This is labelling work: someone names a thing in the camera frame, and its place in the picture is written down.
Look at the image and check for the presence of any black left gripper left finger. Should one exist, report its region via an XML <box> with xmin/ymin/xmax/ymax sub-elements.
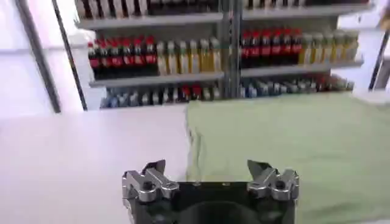
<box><xmin>122</xmin><ymin>159</ymin><xmax>180</xmax><ymax>203</ymax></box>

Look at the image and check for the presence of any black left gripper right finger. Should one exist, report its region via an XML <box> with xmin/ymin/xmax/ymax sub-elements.
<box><xmin>246</xmin><ymin>159</ymin><xmax>300</xmax><ymax>202</ymax></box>

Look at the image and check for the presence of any light green cloth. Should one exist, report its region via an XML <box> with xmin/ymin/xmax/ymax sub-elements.
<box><xmin>185</xmin><ymin>92</ymin><xmax>390</xmax><ymax>224</ymax></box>

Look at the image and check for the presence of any grey shelf rack with bottles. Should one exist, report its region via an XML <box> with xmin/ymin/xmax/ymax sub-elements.
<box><xmin>74</xmin><ymin>0</ymin><xmax>376</xmax><ymax>110</ymax></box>

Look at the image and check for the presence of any thin black pole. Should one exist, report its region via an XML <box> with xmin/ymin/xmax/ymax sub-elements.
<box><xmin>51</xmin><ymin>0</ymin><xmax>88</xmax><ymax>111</ymax></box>

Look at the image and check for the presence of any black slanted stand leg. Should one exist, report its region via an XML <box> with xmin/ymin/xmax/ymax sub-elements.
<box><xmin>367</xmin><ymin>29</ymin><xmax>390</xmax><ymax>91</ymax></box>

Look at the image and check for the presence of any grey metal pole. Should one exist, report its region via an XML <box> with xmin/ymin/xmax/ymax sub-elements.
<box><xmin>14</xmin><ymin>0</ymin><xmax>62</xmax><ymax>114</ymax></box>

